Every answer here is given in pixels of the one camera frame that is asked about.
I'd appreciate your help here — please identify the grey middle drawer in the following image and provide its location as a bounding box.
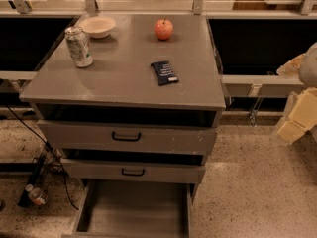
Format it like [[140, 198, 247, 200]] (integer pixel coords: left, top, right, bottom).
[[62, 159, 205, 184]]

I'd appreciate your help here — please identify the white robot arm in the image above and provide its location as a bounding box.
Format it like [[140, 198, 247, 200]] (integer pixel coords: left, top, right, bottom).
[[274, 43, 317, 144]]

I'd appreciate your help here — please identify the black cable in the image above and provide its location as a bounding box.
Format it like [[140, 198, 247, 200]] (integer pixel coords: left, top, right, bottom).
[[4, 104, 80, 211]]

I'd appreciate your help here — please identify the silver soda can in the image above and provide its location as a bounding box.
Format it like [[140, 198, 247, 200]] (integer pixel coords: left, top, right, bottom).
[[64, 27, 93, 67]]

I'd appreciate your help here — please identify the white bowl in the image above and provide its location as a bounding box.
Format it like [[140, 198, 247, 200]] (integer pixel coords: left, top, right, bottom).
[[79, 16, 116, 39]]

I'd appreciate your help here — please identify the plastic bottle on floor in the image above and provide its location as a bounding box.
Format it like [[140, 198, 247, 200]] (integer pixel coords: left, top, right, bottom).
[[25, 184, 48, 205]]

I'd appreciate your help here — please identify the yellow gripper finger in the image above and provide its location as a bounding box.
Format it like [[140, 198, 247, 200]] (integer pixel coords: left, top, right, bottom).
[[277, 119, 305, 144], [289, 87, 317, 131]]

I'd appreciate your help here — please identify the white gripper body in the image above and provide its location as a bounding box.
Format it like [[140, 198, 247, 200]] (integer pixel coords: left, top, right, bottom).
[[276, 54, 304, 77]]

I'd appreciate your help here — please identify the grey drawer cabinet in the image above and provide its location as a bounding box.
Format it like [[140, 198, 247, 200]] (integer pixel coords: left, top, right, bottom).
[[19, 13, 227, 203]]

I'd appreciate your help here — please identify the grey top drawer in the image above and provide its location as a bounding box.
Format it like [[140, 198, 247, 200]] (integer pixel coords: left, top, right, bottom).
[[38, 120, 216, 154]]

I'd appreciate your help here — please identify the grey drawer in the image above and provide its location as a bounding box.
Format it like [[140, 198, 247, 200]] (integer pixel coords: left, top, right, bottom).
[[38, 120, 216, 154], [61, 180, 191, 238], [62, 159, 205, 184]]

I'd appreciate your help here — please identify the grey bottom drawer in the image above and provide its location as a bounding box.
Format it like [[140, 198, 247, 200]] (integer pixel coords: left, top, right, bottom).
[[61, 180, 191, 238]]

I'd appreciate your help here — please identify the red apple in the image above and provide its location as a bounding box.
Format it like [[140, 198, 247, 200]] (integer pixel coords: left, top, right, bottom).
[[154, 19, 173, 41]]

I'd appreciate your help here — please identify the black bar on floor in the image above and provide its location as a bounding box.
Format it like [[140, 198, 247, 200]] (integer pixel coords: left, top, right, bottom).
[[18, 155, 45, 207]]

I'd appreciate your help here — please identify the dark blue rxbar wrapper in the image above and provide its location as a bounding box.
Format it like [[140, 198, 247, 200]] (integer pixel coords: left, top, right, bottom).
[[151, 60, 178, 86]]

